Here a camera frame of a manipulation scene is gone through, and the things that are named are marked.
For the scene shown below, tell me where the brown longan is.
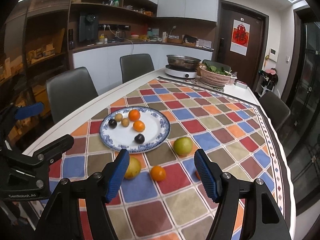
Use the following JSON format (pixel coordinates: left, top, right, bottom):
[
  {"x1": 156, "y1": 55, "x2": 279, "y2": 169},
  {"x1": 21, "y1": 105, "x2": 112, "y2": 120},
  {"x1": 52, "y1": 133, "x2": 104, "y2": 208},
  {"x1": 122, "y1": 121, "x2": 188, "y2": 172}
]
[
  {"x1": 121, "y1": 118, "x2": 130, "y2": 127},
  {"x1": 114, "y1": 113, "x2": 123, "y2": 122}
]

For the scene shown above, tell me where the grey chair right side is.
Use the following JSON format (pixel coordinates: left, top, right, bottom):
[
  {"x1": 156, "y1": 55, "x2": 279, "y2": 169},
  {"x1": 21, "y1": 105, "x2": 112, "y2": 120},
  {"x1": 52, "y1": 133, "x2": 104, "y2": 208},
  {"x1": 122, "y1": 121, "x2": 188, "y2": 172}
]
[{"x1": 259, "y1": 91, "x2": 291, "y2": 131}]

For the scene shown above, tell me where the pink basket of greens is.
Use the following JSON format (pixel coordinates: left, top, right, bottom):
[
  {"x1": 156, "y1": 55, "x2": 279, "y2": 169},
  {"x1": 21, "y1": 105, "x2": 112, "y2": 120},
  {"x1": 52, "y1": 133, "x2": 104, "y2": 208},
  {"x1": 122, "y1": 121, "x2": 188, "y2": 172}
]
[{"x1": 199, "y1": 60, "x2": 236, "y2": 88}]

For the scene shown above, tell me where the large orange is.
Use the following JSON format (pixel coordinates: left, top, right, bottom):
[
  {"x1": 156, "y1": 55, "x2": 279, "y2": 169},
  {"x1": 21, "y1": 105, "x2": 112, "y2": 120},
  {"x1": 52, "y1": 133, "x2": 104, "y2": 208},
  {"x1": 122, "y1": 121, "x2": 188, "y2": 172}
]
[{"x1": 150, "y1": 166, "x2": 167, "y2": 181}]

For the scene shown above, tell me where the black glass sliding door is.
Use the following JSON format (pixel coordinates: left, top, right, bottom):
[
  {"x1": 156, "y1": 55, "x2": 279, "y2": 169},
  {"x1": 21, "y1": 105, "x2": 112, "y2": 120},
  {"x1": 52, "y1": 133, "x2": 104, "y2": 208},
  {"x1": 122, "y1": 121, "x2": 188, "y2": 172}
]
[{"x1": 281, "y1": 8, "x2": 319, "y2": 206}]

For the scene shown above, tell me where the small mandarin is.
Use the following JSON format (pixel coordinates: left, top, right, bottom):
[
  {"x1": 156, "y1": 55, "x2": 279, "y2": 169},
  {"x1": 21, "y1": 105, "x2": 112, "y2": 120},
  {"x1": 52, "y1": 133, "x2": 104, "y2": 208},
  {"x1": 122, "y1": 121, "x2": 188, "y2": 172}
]
[
  {"x1": 133, "y1": 120, "x2": 145, "y2": 133},
  {"x1": 128, "y1": 109, "x2": 140, "y2": 122}
]

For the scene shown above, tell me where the grey chair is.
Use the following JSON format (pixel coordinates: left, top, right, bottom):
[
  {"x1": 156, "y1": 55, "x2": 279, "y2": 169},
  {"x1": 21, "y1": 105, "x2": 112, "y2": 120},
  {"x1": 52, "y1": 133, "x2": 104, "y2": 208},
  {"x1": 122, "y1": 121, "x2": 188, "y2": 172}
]
[
  {"x1": 259, "y1": 91, "x2": 291, "y2": 131},
  {"x1": 120, "y1": 54, "x2": 155, "y2": 83},
  {"x1": 46, "y1": 67, "x2": 98, "y2": 123}
]

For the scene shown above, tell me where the steel pot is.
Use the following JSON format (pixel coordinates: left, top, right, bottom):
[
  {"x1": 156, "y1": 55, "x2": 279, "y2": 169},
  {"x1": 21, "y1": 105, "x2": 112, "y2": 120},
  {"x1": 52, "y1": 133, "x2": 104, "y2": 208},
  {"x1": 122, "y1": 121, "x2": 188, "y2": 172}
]
[{"x1": 167, "y1": 55, "x2": 201, "y2": 69}]

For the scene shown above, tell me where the blue white porcelain plate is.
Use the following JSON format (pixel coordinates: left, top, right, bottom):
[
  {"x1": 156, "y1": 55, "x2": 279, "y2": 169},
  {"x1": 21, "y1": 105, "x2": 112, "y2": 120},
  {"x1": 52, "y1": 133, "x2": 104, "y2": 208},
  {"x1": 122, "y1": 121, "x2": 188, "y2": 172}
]
[{"x1": 99, "y1": 106, "x2": 170, "y2": 153}]

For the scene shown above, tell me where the white intercom panel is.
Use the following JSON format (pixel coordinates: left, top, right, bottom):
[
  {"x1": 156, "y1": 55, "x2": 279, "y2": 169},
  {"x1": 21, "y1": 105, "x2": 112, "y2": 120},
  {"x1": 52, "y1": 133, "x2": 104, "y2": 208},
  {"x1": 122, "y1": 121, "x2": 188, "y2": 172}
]
[{"x1": 268, "y1": 48, "x2": 278, "y2": 62}]

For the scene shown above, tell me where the stroller with pink toy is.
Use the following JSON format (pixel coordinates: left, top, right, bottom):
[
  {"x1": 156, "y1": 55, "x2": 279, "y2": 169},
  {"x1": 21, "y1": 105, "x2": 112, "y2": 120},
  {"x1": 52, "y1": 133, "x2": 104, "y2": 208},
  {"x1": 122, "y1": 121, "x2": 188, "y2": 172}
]
[{"x1": 257, "y1": 68, "x2": 279, "y2": 98}]

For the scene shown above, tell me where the dark wooden door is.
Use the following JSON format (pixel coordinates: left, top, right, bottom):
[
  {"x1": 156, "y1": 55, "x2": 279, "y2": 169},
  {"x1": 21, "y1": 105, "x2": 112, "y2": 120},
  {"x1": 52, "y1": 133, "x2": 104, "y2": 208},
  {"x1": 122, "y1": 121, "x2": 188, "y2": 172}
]
[{"x1": 213, "y1": 0, "x2": 269, "y2": 90}]

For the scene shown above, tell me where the green pear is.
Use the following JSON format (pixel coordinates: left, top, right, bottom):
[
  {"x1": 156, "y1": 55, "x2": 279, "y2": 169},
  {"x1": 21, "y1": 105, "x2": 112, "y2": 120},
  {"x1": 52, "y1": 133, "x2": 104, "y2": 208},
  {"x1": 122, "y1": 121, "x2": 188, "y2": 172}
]
[{"x1": 173, "y1": 137, "x2": 193, "y2": 156}]

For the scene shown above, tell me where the grey chair near left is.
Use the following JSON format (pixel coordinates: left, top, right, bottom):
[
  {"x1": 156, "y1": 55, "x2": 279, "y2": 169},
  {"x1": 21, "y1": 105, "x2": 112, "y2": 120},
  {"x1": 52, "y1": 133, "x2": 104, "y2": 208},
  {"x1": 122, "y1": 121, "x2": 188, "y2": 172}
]
[{"x1": 46, "y1": 67, "x2": 98, "y2": 123}]

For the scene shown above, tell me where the red fu poster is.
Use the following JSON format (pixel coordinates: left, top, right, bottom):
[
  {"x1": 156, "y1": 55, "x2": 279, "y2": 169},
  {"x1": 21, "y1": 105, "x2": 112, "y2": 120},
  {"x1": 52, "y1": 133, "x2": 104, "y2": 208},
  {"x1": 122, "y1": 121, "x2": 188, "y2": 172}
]
[{"x1": 230, "y1": 20, "x2": 250, "y2": 56}]

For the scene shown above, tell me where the dark plum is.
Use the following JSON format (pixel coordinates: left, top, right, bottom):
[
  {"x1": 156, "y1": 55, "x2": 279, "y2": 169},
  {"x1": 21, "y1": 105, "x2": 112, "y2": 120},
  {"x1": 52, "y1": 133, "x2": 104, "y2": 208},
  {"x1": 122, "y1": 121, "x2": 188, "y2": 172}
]
[
  {"x1": 134, "y1": 133, "x2": 145, "y2": 144},
  {"x1": 108, "y1": 119, "x2": 117, "y2": 129}
]

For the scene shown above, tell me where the orange mandarin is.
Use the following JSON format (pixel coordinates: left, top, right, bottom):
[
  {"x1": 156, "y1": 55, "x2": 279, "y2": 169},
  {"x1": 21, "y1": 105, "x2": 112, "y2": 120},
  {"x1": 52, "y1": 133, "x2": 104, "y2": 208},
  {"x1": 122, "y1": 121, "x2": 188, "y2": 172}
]
[{"x1": 195, "y1": 171, "x2": 201, "y2": 180}]

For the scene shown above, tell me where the yellow pear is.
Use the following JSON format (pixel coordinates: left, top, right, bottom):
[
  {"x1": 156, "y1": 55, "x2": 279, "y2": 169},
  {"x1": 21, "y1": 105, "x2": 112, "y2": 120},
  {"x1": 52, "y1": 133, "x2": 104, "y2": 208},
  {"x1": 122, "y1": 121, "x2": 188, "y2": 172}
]
[{"x1": 124, "y1": 157, "x2": 141, "y2": 180}]

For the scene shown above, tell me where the small white box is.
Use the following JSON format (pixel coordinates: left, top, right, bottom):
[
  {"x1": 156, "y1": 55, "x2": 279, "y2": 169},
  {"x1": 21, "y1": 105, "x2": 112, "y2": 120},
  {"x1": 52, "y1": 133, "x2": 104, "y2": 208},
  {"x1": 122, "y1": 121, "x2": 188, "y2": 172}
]
[{"x1": 234, "y1": 80, "x2": 248, "y2": 89}]

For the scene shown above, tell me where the black water dispenser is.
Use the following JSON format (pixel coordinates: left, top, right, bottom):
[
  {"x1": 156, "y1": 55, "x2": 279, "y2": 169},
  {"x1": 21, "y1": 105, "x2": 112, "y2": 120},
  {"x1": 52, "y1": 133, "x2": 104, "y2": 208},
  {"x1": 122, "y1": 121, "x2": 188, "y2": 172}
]
[{"x1": 79, "y1": 14, "x2": 99, "y2": 42}]

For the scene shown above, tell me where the grey chair far left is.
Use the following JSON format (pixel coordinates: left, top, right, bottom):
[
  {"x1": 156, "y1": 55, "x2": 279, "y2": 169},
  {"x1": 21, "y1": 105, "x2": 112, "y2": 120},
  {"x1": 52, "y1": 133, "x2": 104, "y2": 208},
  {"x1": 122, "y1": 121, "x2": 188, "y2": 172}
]
[{"x1": 120, "y1": 54, "x2": 155, "y2": 83}]

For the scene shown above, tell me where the white induction cooker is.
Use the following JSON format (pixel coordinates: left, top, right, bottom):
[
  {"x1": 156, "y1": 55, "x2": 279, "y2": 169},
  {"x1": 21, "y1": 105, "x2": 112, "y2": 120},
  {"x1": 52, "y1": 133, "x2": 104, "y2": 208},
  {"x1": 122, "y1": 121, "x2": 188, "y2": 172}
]
[{"x1": 164, "y1": 64, "x2": 197, "y2": 79}]

